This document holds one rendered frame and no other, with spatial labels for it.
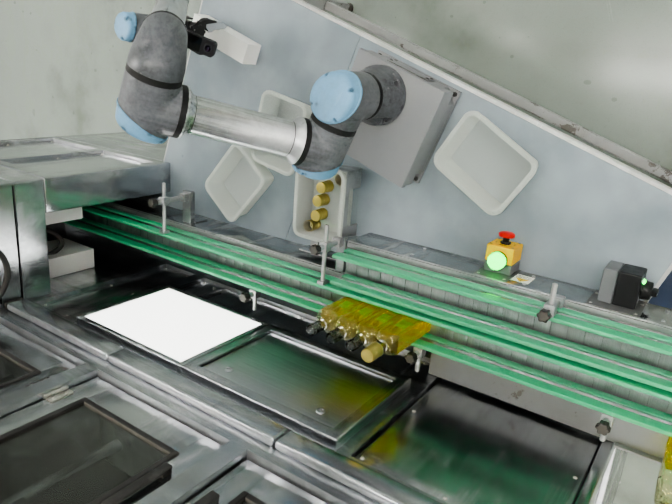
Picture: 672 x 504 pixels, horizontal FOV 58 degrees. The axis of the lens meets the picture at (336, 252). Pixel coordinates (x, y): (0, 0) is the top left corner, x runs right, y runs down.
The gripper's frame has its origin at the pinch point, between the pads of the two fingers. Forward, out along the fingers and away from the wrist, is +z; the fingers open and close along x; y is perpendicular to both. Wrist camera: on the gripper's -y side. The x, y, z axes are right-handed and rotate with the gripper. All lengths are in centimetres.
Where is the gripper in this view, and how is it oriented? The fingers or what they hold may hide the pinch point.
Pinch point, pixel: (222, 38)
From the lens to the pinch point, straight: 200.4
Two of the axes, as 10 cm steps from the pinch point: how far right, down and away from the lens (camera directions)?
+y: -7.5, -5.3, 3.9
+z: 5.6, -2.1, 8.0
